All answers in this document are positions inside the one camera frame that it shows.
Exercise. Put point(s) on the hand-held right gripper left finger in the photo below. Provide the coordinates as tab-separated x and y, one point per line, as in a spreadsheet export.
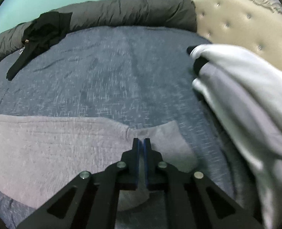
137	157

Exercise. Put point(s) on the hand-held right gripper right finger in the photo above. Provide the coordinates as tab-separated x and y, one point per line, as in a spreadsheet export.
146	157

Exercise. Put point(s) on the cream tufted headboard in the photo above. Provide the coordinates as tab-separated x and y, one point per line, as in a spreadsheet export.
238	19

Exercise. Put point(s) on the black garment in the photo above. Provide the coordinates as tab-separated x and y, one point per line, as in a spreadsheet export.
43	31

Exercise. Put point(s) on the light grey folded garment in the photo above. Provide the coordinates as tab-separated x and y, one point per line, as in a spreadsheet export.
238	95

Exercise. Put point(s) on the white folded shirt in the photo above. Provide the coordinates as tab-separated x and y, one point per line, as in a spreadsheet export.
245	59

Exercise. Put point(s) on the rolled dark grey duvet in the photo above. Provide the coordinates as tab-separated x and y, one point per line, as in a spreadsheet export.
131	9

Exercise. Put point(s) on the small white cloth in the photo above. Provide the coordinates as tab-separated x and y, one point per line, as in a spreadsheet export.
22	50

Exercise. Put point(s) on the dark grey folded garment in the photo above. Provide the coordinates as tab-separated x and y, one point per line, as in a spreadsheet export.
199	64

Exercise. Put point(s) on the blue patterned bed sheet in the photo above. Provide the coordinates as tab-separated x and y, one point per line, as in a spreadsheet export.
107	71

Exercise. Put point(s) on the grey fleece pants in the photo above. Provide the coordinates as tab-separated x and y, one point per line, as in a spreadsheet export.
60	148

